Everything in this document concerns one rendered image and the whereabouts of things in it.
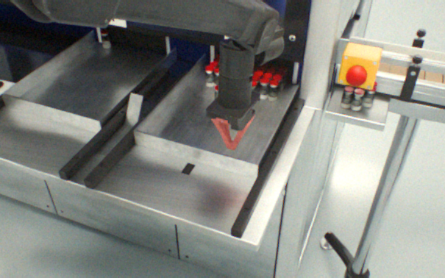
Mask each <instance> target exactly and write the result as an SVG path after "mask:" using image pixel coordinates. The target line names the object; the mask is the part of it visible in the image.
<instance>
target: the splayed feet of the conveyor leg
mask: <svg viewBox="0 0 445 278"><path fill-rule="evenodd" d="M320 245H321V247H322V248H323V249H326V250H331V249H333V250H334V251H335V253H336V254H337V255H338V256H339V257H340V258H341V259H342V260H343V263H344V264H345V266H346V272H345V274H344V278H369V277H370V271H369V268H368V269H367V272H366V275H364V276H362V277H356V276H355V275H354V274H353V273H352V271H351V267H352V263H353V260H354V258H353V256H352V254H351V253H350V251H349V250H348V249H347V248H346V247H345V246H344V245H343V242H342V241H341V240H339V239H338V238H337V237H336V236H335V234H334V233H333V232H331V231H329V232H327V233H326V234H325V236H324V237H323V238H322V239H321V240H320Z"/></svg>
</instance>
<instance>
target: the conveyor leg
mask: <svg viewBox="0 0 445 278"><path fill-rule="evenodd" d="M396 114H398V113H396ZM399 115H400V117H399V121H398V124H397V127H396V131H395V134H394V138H393V140H392V143H391V147H390V150H389V153H388V155H387V157H386V160H385V164H384V166H383V169H382V173H381V176H380V180H379V183H378V186H377V189H376V192H375V194H374V199H373V202H372V205H371V209H370V211H369V215H368V218H367V221H366V225H365V228H363V232H362V235H361V237H360V241H359V244H358V247H357V251H356V254H355V258H354V260H353V263H352V267H351V271H352V273H353V274H354V275H355V276H356V277H362V276H364V275H366V272H367V269H368V266H369V263H370V260H371V257H372V255H373V252H374V249H375V246H376V243H377V240H378V237H379V235H380V232H381V229H382V226H383V224H384V221H385V217H386V215H387V212H388V211H389V209H390V206H391V203H392V201H393V198H394V194H395V192H396V188H397V186H398V184H399V180H400V178H401V175H402V171H403V169H404V167H405V163H406V161H407V157H408V155H409V153H410V149H411V146H412V144H413V142H414V140H415V137H416V134H417V132H418V129H419V126H420V123H421V120H422V119H423V118H417V117H412V116H409V115H403V114H399ZM423 120H426V119H423ZM427 121H430V120H427Z"/></svg>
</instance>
